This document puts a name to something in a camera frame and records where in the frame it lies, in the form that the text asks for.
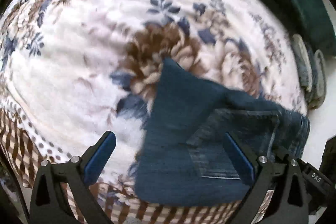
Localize floral bed quilt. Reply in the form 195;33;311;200
1;0;307;223

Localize grey folded clothes pile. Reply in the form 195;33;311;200
291;34;327;109

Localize dark blue denim pants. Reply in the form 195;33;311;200
135;59;310;206

